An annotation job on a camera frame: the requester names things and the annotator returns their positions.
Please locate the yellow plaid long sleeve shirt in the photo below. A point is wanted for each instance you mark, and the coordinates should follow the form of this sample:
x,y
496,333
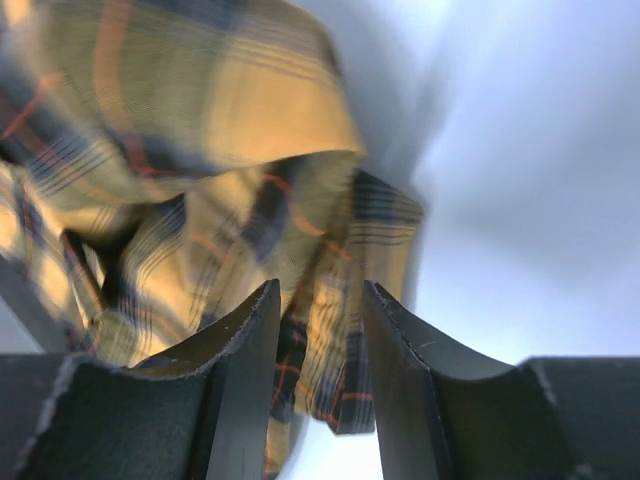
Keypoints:
x,y
162,159

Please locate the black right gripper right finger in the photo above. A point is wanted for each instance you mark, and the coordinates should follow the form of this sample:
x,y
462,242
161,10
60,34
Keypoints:
x,y
446,411

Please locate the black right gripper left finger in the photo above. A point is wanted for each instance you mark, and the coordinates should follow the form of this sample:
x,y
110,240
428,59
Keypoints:
x,y
198,410

